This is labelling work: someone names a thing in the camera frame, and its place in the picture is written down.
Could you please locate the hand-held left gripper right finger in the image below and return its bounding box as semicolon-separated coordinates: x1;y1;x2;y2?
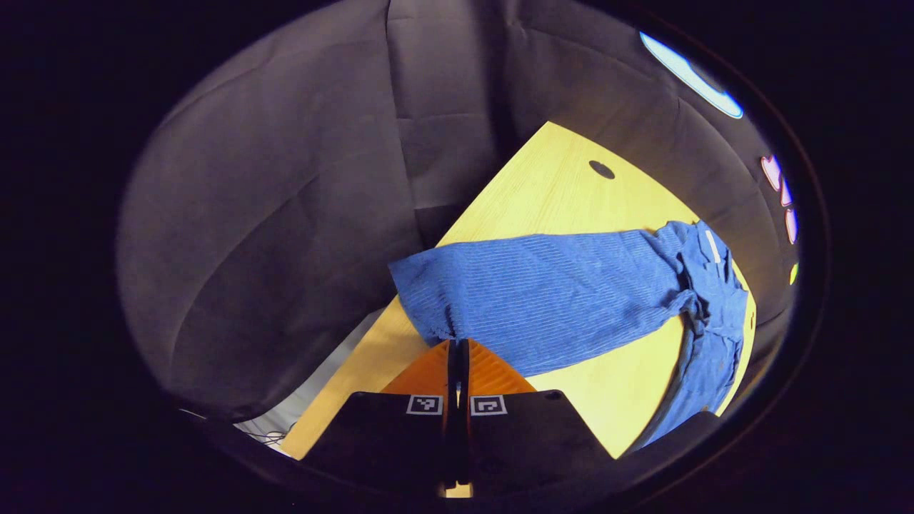
458;339;616;495

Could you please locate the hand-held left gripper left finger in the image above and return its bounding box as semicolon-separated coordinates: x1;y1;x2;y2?
303;339;458;495

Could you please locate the blue corduroy shirt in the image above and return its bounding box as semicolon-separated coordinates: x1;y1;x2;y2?
388;220;750;452

